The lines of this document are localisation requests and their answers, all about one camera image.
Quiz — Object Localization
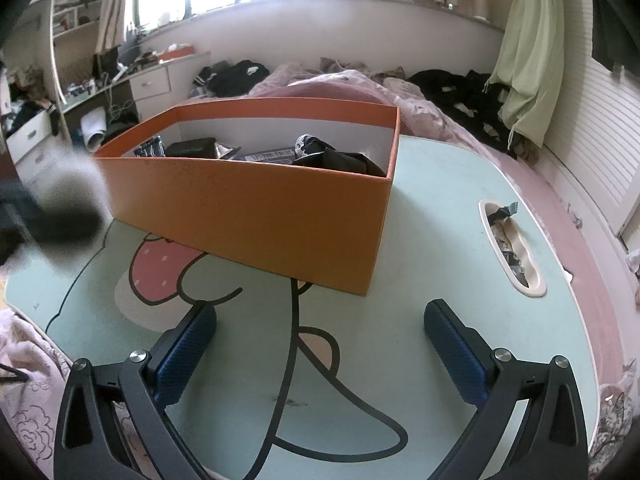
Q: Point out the light green curtain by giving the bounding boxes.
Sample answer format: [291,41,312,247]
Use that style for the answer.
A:
[487,0,566,148]

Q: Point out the orange flat box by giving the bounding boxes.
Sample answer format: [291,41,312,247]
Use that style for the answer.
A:
[159,44,197,61]

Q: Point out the orange cardboard box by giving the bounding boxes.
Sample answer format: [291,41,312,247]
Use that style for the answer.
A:
[92,96,402,297]

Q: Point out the white slatted panel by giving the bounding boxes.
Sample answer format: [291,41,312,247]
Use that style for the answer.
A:
[542,0,640,241]

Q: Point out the white desk with drawers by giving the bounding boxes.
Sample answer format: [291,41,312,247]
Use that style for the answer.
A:
[60,50,213,126]

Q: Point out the light green cartoon desktop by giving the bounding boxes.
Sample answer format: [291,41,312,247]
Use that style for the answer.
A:
[7,135,603,480]

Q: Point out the dark blue box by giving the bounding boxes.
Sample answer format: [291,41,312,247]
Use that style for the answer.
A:
[235,147,296,163]

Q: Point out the white drawer cabinet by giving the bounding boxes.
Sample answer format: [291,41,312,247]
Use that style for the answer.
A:
[5,110,76,181]

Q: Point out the beige crumpled cloth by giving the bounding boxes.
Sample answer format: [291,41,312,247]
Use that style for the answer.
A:
[320,56,408,83]

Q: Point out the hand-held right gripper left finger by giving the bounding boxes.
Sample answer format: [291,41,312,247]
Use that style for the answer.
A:
[52,300,218,480]

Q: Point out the crumpled wrappers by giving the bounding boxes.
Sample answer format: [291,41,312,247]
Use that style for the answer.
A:
[487,201,531,286]

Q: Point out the pink floral blanket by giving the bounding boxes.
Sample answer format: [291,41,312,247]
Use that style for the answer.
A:
[0,62,640,480]

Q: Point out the black plush item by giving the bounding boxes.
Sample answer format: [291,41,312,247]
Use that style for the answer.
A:
[292,134,387,178]

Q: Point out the white shelf unit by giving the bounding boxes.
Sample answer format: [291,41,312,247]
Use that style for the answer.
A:
[30,0,106,111]

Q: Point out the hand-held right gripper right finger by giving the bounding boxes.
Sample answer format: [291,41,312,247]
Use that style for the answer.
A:
[423,299,590,480]

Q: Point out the white rolled mat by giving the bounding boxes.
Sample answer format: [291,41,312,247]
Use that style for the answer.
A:
[80,110,108,151]

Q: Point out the black square case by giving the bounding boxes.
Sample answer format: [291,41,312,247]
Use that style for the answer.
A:
[165,137,218,159]

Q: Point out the black white striped clothes pile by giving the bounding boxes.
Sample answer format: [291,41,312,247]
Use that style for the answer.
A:
[190,60,271,98]

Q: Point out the dark hanging cloth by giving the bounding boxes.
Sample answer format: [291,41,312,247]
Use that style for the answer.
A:
[590,0,640,78]

